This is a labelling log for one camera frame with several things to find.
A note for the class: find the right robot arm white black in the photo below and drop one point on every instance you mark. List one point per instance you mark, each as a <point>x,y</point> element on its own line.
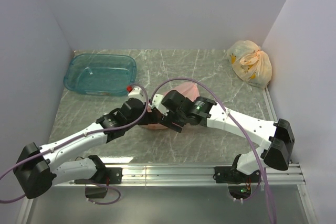
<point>275,140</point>

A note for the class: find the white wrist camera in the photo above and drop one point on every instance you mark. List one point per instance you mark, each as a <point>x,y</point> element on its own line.
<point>156,104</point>
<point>136,92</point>

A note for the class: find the black box under rail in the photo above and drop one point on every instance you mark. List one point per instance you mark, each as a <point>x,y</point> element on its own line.
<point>95,192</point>

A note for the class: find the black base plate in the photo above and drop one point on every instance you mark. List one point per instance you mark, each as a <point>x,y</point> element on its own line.
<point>110,175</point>
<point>227,175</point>

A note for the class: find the orange knotted plastic bag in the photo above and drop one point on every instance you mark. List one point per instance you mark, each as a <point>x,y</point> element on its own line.
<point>250,63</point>

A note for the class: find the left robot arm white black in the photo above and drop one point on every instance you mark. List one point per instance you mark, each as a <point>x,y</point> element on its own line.
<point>38,168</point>

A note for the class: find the pink plastic bag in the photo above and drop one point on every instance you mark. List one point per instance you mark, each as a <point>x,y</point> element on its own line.
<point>187,89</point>

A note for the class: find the aluminium mounting rail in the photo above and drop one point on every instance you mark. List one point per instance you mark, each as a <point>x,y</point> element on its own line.
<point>177,175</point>

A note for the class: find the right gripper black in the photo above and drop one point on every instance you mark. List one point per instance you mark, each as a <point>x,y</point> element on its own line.
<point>167,120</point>

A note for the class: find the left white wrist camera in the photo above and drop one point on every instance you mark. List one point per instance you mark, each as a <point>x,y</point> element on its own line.
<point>136,92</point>

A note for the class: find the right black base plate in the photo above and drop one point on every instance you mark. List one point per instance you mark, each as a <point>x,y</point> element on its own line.
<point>227,175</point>

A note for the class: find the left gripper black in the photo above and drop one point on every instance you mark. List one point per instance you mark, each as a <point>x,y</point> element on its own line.
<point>152,117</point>

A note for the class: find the teal transparent plastic basin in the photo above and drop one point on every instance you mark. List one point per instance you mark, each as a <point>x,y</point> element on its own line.
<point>100,74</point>

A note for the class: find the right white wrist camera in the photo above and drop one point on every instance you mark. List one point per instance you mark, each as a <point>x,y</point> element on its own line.
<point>156,104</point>

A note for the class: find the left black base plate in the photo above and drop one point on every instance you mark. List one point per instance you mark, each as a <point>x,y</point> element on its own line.
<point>110,175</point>

